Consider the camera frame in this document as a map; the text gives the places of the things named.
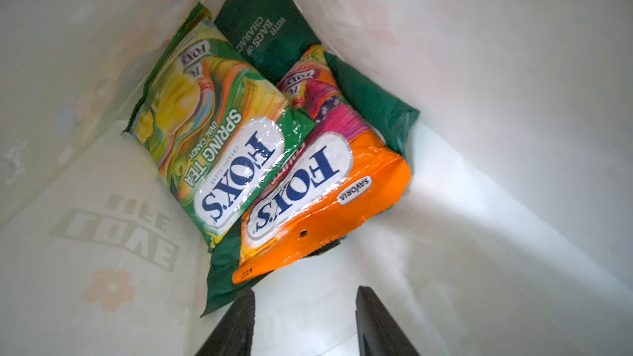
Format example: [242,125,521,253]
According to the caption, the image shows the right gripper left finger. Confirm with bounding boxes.
[196,289,256,356]

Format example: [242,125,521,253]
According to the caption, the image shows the orange Fox's candy bag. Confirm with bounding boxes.
[232,44,412,284]

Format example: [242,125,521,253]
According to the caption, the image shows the white paper shopping bag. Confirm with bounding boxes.
[1,0,632,355]

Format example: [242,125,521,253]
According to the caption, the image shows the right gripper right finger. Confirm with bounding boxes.
[355,286,420,356]

